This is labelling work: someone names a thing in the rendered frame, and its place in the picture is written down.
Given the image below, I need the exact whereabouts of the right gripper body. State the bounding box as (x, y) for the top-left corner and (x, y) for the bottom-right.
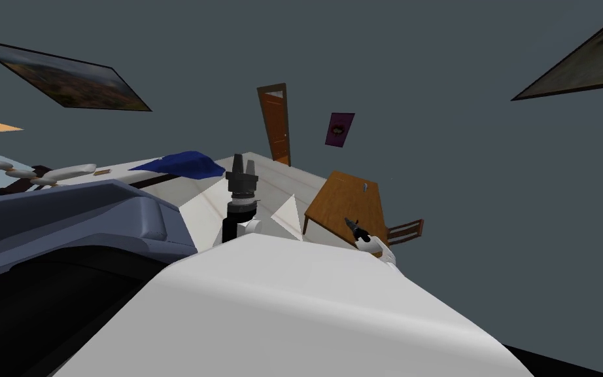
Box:
(344, 217), (371, 243)

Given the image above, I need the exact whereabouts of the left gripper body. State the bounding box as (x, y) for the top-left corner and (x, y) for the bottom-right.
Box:
(225, 173), (260, 198)

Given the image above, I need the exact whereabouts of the brown wooden table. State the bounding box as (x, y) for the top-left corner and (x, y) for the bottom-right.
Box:
(302, 170), (391, 259)

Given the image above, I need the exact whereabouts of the brown wooden chair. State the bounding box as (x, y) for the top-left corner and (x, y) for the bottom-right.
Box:
(385, 219), (425, 247)

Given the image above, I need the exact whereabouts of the brown wooden door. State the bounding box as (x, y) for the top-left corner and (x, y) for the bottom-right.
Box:
(256, 82), (292, 168)

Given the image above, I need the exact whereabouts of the blue cloth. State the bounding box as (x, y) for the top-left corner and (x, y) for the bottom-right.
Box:
(128, 151), (227, 181)

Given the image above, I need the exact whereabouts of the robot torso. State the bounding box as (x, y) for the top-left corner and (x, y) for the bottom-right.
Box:
(52, 232), (536, 377)

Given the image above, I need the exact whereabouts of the purple wall picture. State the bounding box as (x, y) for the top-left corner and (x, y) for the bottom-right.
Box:
(324, 112), (356, 149)

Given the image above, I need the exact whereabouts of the white oval beads string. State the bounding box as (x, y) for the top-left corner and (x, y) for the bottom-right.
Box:
(0, 149), (98, 188)

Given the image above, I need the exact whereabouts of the dark landscape wall picture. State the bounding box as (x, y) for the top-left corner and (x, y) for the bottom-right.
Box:
(0, 36), (153, 113)
(510, 2), (603, 102)

